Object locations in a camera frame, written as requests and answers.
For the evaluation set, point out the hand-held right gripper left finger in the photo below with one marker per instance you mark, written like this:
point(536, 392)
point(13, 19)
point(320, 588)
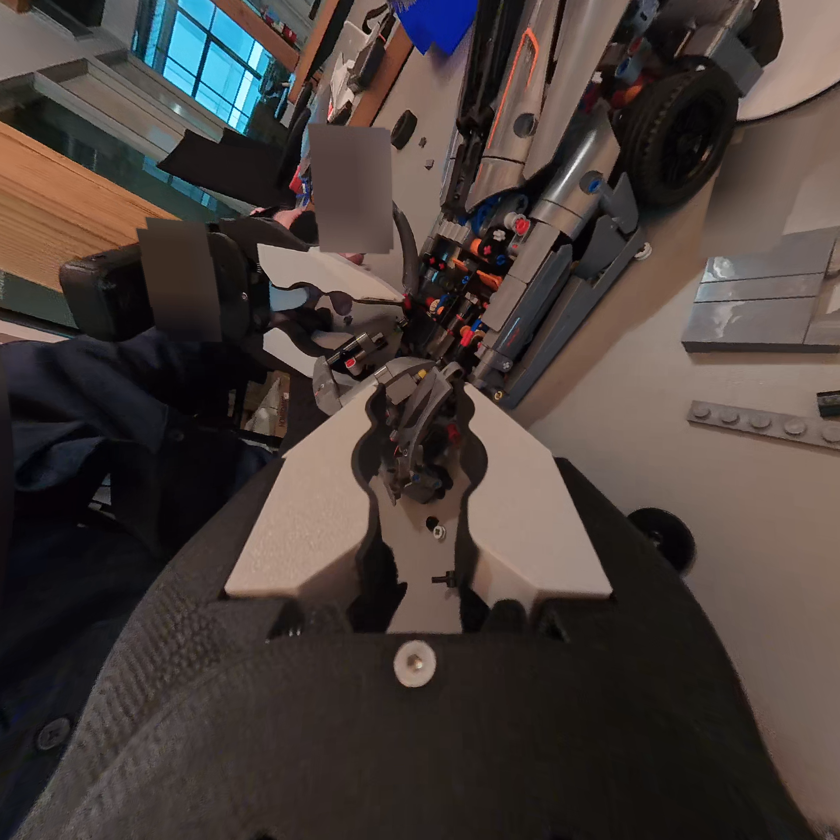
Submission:
point(295, 525)

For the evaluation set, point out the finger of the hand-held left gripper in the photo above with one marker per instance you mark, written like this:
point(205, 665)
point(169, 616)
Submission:
point(328, 269)
point(285, 346)

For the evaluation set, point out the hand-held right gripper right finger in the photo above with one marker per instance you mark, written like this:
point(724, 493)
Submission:
point(538, 525)

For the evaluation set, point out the grey lego wheel arch assembly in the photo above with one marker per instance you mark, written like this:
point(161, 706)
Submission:
point(420, 420)

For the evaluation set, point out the grey orange lego car model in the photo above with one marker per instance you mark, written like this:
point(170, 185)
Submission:
point(558, 164)

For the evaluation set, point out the person's left forearm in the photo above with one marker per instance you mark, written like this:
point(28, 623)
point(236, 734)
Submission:
point(98, 374)

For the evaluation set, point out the black lego wheel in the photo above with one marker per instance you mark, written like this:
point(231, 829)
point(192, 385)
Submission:
point(663, 535)

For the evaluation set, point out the grey lego plate with holes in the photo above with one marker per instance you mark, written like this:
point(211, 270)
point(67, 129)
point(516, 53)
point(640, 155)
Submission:
point(761, 420)

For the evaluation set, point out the grey lego panel assembly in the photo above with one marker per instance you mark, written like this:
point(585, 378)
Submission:
point(754, 308)

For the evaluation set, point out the person's left hand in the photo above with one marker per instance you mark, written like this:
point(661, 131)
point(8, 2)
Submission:
point(281, 216)

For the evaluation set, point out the wooden cabinet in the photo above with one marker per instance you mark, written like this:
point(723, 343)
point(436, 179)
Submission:
point(52, 210)

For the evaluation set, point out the black office chair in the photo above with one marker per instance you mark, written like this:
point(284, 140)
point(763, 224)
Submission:
point(223, 164)

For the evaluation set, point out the black rubber tyre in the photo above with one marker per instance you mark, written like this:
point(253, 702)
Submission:
point(405, 128)

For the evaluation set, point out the white plastic part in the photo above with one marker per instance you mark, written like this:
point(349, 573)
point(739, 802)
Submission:
point(348, 65)

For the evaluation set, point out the window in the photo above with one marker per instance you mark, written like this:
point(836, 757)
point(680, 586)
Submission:
point(210, 59)

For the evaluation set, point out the blue storage bin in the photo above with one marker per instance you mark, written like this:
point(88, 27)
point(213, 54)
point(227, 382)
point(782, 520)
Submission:
point(439, 23)

